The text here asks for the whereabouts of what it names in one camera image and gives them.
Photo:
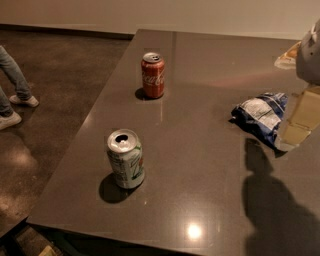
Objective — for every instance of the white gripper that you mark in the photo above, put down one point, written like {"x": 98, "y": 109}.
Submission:
{"x": 309, "y": 58}

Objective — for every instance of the red Coca-Cola can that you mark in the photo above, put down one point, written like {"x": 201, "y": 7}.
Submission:
{"x": 152, "y": 67}

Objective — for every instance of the green white 7up can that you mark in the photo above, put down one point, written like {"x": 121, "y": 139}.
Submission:
{"x": 125, "y": 154}

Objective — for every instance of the blue white chip bag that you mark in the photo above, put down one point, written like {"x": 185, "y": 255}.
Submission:
{"x": 261, "y": 116}

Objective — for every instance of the white sneaker far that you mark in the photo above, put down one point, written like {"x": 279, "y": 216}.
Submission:
{"x": 31, "y": 102}

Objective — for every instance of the white sneaker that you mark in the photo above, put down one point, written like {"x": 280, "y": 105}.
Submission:
{"x": 6, "y": 122}
{"x": 31, "y": 102}

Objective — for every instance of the person's leg in jeans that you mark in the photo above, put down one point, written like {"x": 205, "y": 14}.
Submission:
{"x": 14, "y": 74}
{"x": 5, "y": 106}

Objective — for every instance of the person's near leg in jeans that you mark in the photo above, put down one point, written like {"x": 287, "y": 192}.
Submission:
{"x": 5, "y": 106}

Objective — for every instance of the white sneaker near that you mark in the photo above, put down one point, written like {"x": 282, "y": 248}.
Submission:
{"x": 6, "y": 122}

